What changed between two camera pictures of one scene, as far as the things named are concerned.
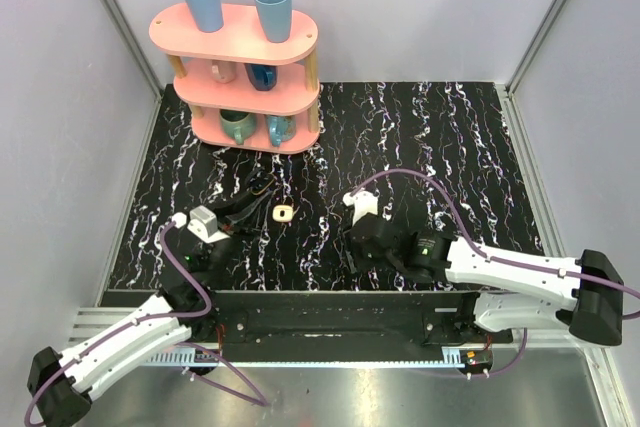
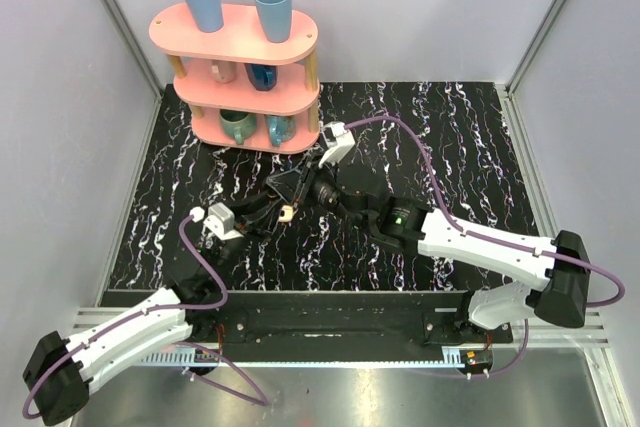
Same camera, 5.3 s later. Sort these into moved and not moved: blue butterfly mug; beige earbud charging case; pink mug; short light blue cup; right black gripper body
Moved: right black gripper body
Not moved: pink mug; short light blue cup; blue butterfly mug; beige earbud charging case
